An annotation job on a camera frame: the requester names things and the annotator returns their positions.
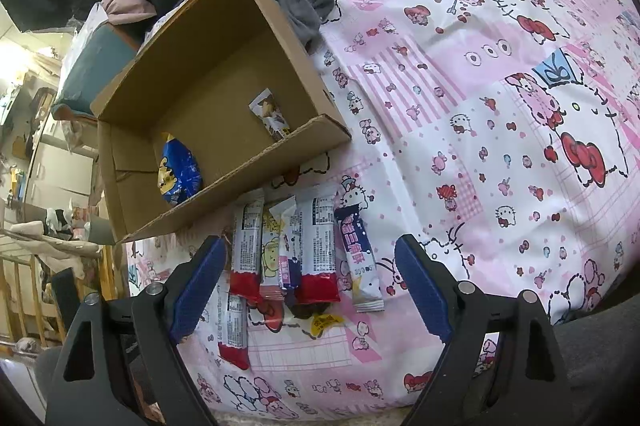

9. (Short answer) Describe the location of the teal cushion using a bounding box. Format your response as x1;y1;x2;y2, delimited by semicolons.
52;23;142;119

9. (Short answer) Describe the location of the yellow wrapped candy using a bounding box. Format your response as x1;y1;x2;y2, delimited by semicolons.
285;301;343;339

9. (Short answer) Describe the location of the clear plastic sheet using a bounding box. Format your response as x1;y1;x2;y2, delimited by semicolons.
61;2;110;74

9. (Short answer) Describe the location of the small white brown snack packet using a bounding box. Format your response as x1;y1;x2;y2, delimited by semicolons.
249;88;291;141

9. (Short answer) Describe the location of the brown cardboard box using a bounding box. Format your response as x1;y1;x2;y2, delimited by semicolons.
90;0;352;244

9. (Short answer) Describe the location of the pink cloth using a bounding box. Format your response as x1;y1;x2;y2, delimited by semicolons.
102;0;157;26

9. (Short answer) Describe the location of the dark grey cloth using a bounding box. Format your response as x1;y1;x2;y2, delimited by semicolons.
550;306;640;426

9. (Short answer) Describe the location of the dark purple white snack packet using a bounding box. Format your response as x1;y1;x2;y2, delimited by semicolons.
334;206;385;313

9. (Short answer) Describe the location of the blue snack bag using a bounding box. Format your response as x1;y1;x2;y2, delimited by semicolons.
156;132;203;207

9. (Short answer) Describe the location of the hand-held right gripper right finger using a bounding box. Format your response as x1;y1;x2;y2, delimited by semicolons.
394;233;583;426

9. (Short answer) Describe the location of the beige cloth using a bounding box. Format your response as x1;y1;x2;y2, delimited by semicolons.
10;220;103;279

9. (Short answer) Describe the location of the yellow cartoon snack packet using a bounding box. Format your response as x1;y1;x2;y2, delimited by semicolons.
260;201;286;301

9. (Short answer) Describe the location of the red white snack packet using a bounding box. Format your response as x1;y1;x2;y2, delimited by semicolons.
295;196;341;304
229;201;266;304
217;293;251;371

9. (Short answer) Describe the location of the pink cartoon printed bedsheet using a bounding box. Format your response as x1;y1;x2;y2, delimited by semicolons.
122;0;640;426

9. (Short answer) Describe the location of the white cabinet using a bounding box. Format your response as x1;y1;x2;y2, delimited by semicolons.
25;121;97;219

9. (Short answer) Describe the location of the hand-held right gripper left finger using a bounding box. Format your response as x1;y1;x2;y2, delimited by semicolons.
45;236;228;426

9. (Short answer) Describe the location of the wooden chair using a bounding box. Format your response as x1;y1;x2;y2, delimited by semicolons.
0;226;118;349

